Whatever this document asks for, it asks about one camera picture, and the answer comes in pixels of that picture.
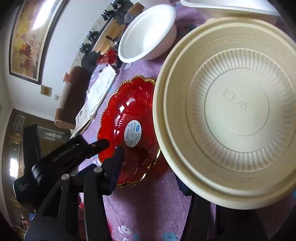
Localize white paper booklet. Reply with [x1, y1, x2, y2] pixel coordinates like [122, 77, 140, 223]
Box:
[71, 64, 117, 138]

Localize cream plastic bowl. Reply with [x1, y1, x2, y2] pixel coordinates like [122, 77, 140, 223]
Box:
[153, 18, 295, 209]

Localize wooden glass door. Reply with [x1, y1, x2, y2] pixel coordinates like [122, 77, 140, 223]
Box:
[1, 109, 71, 237]

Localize wooden box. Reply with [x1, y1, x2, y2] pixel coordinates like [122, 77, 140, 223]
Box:
[92, 1, 145, 55]

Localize black leather sofa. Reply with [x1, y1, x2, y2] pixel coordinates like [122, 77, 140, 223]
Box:
[78, 0, 149, 72]

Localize brown armchair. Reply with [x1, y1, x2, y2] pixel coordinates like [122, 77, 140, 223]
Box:
[54, 66, 91, 130]

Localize framed wall painting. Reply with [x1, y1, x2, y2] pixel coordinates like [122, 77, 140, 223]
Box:
[9, 0, 67, 85]

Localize white paper bowl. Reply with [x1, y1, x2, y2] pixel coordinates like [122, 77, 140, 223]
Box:
[180, 0, 280, 16]
[118, 4, 177, 63]

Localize small red gold-rimmed plate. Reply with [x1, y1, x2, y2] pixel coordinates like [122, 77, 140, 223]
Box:
[97, 75, 161, 187]

